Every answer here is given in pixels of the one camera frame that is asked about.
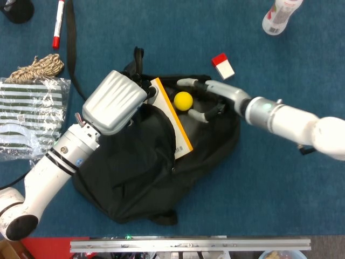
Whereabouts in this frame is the white book with yellow spine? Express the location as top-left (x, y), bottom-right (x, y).
top-left (147, 77), bottom-right (194, 160)

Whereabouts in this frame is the blue bowl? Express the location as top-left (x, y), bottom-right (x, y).
top-left (258, 250), bottom-right (300, 259)

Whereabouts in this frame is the yellow ball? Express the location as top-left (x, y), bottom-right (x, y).
top-left (173, 91), bottom-right (194, 111)

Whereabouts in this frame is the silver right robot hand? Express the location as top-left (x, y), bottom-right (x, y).
top-left (176, 77), bottom-right (253, 124)

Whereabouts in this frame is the black mesh pen holder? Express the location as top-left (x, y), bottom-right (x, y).
top-left (0, 0), bottom-right (35, 24)

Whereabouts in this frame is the white marker with red cap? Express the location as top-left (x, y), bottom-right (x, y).
top-left (52, 0), bottom-right (65, 50)

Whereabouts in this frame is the black backpack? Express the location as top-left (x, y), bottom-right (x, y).
top-left (66, 0), bottom-right (242, 226)

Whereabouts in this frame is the blue felt table mat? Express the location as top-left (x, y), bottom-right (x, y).
top-left (0, 0), bottom-right (345, 240)

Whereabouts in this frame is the white plastic drink bottle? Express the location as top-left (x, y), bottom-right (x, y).
top-left (261, 0), bottom-right (305, 36)

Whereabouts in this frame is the beige rope bundle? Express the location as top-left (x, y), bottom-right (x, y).
top-left (5, 53), bottom-right (65, 84)

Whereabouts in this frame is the striped cloth in plastic bag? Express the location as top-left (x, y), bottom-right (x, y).
top-left (0, 77), bottom-right (71, 162)

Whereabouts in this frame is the brown cardboard box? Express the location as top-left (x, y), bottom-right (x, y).
top-left (0, 238), bottom-right (25, 259)

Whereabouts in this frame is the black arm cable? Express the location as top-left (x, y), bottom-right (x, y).
top-left (0, 174), bottom-right (27, 191)

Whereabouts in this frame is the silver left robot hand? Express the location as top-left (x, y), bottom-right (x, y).
top-left (81, 70), bottom-right (158, 136)

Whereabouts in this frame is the aluminium rail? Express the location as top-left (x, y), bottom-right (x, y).
top-left (70, 238), bottom-right (312, 254)

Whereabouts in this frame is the red and white small box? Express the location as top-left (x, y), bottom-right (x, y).
top-left (211, 53), bottom-right (235, 81)

